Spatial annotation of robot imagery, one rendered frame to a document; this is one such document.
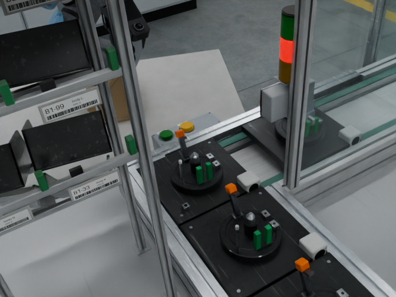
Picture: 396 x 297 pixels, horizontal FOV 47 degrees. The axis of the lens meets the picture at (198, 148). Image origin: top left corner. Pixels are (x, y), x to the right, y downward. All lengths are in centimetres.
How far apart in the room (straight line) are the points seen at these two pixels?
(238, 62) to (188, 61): 175
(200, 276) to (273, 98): 42
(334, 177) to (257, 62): 246
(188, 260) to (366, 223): 49
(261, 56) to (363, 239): 267
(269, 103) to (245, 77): 245
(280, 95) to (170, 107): 72
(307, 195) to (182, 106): 63
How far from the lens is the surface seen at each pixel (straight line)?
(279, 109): 103
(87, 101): 68
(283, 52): 98
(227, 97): 169
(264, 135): 132
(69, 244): 127
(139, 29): 105
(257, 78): 345
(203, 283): 100
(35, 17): 411
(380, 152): 138
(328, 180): 127
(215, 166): 118
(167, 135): 135
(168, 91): 176
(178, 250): 106
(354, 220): 127
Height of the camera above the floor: 179
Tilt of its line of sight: 40 degrees down
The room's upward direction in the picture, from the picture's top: 5 degrees counter-clockwise
